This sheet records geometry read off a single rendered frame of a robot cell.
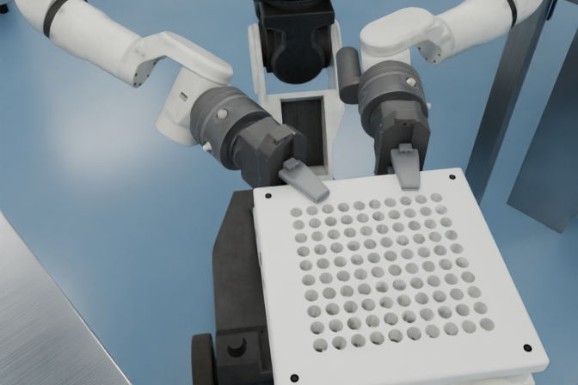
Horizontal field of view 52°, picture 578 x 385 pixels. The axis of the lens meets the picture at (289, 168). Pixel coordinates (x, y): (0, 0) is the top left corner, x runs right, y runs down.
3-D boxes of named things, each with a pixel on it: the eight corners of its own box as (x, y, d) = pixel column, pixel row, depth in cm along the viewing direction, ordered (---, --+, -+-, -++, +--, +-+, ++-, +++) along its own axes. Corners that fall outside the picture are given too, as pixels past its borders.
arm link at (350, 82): (423, 130, 84) (412, 81, 92) (424, 67, 77) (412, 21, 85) (343, 137, 85) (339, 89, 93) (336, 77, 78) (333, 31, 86)
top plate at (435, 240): (253, 198, 69) (252, 186, 67) (458, 177, 71) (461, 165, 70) (278, 407, 52) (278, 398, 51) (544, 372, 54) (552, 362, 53)
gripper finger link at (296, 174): (312, 206, 65) (277, 175, 69) (334, 192, 67) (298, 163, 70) (313, 197, 64) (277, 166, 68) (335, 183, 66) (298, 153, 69)
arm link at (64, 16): (108, 68, 76) (-21, -7, 76) (124, 92, 86) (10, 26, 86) (153, 2, 78) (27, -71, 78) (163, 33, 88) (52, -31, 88)
